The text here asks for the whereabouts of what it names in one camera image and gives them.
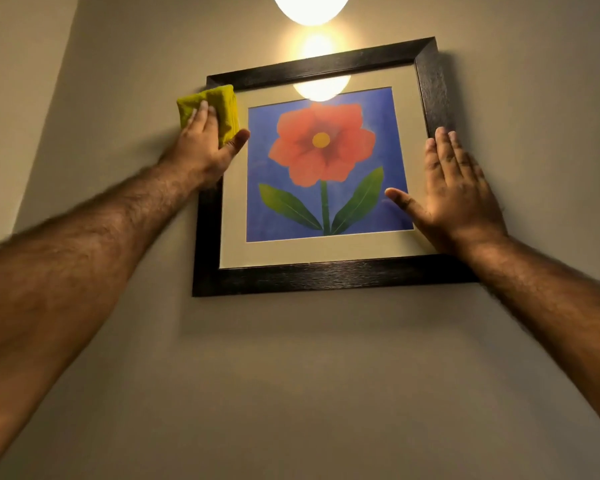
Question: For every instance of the person's right forearm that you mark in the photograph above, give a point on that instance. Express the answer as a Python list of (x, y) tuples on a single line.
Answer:
[(555, 304)]

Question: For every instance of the yellow cleaning cloth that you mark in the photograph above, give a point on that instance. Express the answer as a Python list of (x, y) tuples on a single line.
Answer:
[(222, 107)]

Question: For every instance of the person's left hand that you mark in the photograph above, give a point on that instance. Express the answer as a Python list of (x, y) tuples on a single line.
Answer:
[(198, 149)]

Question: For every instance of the person's right little finger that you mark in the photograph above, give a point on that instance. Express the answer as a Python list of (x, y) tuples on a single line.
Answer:
[(477, 169)]

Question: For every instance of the person's right middle finger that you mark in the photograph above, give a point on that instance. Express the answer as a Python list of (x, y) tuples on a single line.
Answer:
[(445, 152)]

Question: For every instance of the person's left thumb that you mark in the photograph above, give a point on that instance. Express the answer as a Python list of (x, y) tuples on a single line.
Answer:
[(236, 143)]

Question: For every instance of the person's right hand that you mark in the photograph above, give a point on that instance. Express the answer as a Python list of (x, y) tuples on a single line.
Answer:
[(457, 202)]

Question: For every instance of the person's right thumb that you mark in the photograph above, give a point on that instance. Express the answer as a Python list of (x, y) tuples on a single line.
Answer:
[(404, 199)]

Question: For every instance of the glowing wall lamp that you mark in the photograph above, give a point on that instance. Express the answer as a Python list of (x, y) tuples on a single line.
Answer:
[(311, 7)]

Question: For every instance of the dark framed flower picture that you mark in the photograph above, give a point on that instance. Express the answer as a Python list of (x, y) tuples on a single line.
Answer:
[(325, 204)]

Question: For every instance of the person's left forearm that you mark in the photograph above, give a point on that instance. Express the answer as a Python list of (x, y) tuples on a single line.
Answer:
[(65, 279)]

